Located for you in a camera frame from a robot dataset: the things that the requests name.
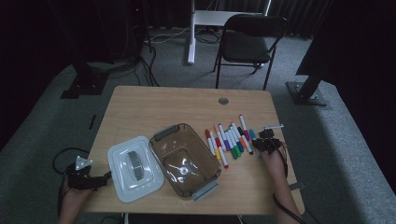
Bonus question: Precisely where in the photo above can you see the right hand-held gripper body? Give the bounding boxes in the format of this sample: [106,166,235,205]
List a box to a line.
[259,124,285,155]

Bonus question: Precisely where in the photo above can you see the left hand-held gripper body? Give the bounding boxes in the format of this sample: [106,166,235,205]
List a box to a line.
[64,155,96,191]

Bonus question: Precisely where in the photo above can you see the light blue marker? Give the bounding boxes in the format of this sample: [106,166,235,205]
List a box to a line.
[248,128,262,158]

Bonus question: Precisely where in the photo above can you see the pink marker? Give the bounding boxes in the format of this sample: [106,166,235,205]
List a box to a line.
[238,114,251,142]

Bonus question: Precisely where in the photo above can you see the orange marker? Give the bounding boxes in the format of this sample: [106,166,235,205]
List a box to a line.
[232,121,248,149]

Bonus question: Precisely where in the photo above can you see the light green marker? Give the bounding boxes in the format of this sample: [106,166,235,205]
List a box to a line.
[227,128,242,158]

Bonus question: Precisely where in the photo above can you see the black marker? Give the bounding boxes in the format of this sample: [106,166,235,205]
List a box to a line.
[236,126,254,156]

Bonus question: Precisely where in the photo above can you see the purple marker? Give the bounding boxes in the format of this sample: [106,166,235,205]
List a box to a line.
[218,123,232,152]

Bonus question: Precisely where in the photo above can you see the red marker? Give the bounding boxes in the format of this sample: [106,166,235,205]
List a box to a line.
[215,138,230,170]
[205,129,217,156]

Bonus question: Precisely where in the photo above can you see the peach marker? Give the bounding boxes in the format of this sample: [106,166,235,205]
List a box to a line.
[213,124,226,152]

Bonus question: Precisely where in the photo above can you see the brown transparent plastic box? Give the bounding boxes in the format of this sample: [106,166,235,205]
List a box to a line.
[148,122,222,202]

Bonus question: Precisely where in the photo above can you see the person's right hand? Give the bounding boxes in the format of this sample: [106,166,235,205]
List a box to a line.
[261,148,288,182]

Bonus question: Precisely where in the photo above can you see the person's left hand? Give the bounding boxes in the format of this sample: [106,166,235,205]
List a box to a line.
[59,188,93,217]

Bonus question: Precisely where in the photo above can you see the yellow marker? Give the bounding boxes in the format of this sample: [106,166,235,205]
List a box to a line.
[209,131,222,161]

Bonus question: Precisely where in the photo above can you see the black folding chair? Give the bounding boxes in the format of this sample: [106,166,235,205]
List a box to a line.
[212,13,289,91]

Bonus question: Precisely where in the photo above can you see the dark equipment with red light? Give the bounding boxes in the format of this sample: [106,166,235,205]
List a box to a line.
[92,0,148,63]

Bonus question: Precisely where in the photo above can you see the white lid with grey handle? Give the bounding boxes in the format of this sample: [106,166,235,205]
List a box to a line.
[106,135,165,203]

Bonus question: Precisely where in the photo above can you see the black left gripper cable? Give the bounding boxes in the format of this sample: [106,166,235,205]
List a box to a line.
[51,147,92,217]

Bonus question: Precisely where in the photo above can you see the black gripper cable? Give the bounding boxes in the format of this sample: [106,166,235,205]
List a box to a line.
[272,141,312,224]
[51,147,92,217]

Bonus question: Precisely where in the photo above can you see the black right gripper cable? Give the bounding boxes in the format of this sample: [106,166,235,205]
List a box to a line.
[272,141,312,224]

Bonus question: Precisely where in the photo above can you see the black stand with base plate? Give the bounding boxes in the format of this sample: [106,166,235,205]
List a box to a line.
[285,36,331,107]
[60,60,110,100]

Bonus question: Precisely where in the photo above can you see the white desk frame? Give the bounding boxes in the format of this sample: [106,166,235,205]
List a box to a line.
[186,0,272,65]

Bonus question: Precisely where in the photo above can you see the black floor cables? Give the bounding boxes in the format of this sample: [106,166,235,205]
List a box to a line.
[108,43,162,88]

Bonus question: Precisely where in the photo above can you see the white floor cable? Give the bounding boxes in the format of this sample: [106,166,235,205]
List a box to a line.
[144,26,192,45]

